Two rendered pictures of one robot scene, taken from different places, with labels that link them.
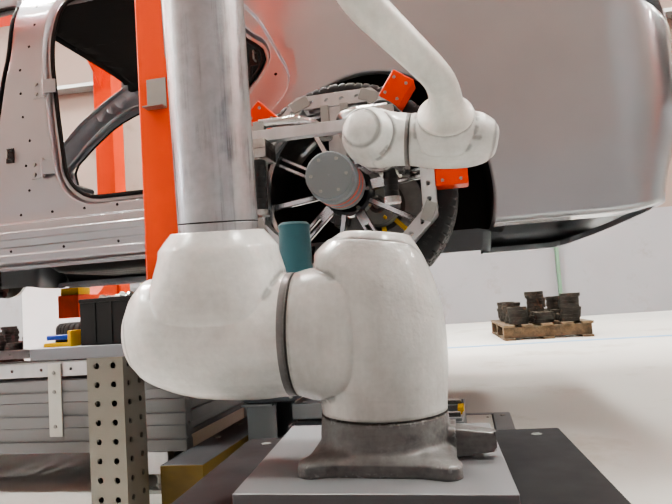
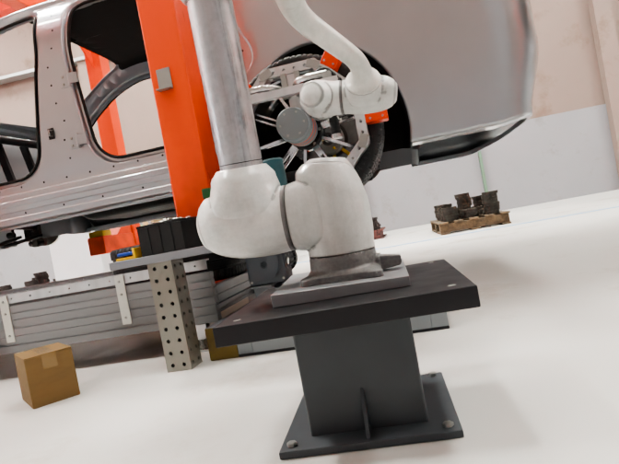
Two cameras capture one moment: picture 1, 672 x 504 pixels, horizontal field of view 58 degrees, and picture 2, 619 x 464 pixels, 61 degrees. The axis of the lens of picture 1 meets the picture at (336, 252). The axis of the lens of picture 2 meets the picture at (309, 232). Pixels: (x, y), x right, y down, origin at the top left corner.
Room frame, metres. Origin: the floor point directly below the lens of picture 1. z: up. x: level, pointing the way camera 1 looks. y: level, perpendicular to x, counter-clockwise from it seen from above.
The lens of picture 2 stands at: (-0.46, 0.02, 0.47)
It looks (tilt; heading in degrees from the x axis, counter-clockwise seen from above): 1 degrees down; 0
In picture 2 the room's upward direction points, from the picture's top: 11 degrees counter-clockwise
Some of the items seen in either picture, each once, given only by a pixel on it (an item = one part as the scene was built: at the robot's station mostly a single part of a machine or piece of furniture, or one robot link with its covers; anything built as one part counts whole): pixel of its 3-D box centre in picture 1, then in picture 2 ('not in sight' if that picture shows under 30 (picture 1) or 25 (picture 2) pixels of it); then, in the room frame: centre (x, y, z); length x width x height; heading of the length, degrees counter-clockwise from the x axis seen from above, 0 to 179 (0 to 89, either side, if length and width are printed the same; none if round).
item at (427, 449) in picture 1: (401, 432); (352, 261); (0.76, -0.06, 0.36); 0.22 x 0.18 x 0.06; 79
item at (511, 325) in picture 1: (536, 312); (464, 210); (6.60, -2.10, 0.23); 1.29 x 0.89 x 0.46; 170
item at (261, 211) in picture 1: (260, 186); not in sight; (1.57, 0.18, 0.83); 0.04 x 0.04 x 0.16
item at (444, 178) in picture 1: (451, 174); (376, 112); (1.70, -0.34, 0.85); 0.09 x 0.08 x 0.07; 78
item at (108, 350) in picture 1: (125, 347); (170, 255); (1.58, 0.56, 0.44); 0.43 x 0.17 x 0.03; 78
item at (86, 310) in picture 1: (129, 316); (170, 234); (1.58, 0.54, 0.51); 0.20 x 0.14 x 0.13; 70
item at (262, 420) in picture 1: (286, 385); (278, 272); (2.01, 0.19, 0.26); 0.42 x 0.18 x 0.35; 168
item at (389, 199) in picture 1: (390, 172); (333, 117); (1.50, -0.15, 0.83); 0.04 x 0.04 x 0.16
